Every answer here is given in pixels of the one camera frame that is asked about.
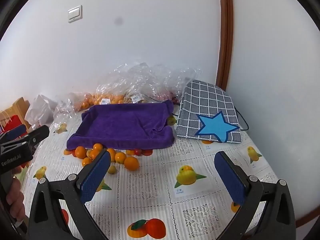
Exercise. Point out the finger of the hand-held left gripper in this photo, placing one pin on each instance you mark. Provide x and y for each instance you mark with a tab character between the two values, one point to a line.
15	131
37	133

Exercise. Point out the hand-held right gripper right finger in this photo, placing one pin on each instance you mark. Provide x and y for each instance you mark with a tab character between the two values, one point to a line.
230	180

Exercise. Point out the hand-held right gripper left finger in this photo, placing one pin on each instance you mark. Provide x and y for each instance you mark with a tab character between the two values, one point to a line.
95	177

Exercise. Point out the pile of oranges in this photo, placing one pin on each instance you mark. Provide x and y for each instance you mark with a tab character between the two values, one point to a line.
131	163

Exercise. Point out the purple towel covered tray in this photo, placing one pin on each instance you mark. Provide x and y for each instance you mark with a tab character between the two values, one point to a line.
120	125

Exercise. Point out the person's left hand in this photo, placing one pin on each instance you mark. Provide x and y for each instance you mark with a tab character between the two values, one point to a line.
16	200

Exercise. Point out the red paper bag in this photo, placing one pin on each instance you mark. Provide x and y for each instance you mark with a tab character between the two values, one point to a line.
11	123

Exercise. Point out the white plastic bag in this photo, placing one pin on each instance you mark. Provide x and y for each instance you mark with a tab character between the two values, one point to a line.
40	110

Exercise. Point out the brown cardboard box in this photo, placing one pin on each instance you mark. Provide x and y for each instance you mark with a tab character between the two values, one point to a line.
21	105

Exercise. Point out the small clear plastic bag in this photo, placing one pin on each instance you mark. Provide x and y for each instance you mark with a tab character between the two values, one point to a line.
62	110

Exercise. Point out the small red round fruit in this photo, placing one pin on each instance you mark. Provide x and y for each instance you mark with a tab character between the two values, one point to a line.
138	152

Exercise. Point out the clear bag of oranges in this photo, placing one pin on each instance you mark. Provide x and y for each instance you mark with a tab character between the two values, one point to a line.
100	100

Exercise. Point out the grey checked cushion blue star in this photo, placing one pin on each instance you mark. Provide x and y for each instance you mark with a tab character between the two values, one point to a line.
207	100

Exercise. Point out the clear bag of brown longans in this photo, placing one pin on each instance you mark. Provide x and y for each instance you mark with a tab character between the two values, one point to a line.
140	99

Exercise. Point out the white light switch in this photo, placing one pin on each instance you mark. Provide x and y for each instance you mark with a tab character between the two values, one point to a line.
75	13

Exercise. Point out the brown wooden door frame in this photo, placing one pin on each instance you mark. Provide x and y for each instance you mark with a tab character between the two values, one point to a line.
226	30

